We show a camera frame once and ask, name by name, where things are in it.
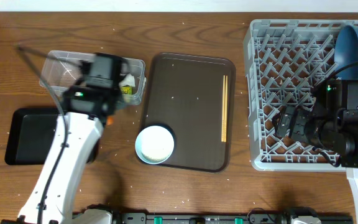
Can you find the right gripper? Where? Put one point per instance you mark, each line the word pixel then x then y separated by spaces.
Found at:
pixel 295 126

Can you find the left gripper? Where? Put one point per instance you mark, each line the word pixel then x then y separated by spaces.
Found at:
pixel 123 82

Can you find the white tissue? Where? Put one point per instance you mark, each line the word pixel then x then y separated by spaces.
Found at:
pixel 128 80

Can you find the green snack wrapper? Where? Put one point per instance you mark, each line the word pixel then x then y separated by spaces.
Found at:
pixel 126 90

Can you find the orange carrot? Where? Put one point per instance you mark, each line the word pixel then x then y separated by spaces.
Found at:
pixel 110 120

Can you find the blue plate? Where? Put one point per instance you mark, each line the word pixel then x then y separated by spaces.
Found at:
pixel 346 52

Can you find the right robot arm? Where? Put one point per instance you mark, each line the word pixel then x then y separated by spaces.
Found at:
pixel 332 125

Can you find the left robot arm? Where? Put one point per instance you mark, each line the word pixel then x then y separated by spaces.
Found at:
pixel 84 110

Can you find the grey dishwasher rack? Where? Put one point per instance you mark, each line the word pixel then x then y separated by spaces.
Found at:
pixel 283 59

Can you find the clear plastic bin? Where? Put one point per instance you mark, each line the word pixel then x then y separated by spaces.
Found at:
pixel 61 74

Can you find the left wooden chopstick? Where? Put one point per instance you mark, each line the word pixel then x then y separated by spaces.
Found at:
pixel 223 111

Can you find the wooden chopstick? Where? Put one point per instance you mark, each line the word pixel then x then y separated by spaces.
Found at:
pixel 226 106
pixel 223 111

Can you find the right wooden chopstick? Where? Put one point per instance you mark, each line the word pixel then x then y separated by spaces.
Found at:
pixel 226 106

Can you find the light blue rice bowl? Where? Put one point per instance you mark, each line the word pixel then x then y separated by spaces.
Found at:
pixel 154 145

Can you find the black tray bin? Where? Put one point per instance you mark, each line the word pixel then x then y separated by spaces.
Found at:
pixel 31 135

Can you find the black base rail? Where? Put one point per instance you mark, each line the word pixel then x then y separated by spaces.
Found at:
pixel 213 218

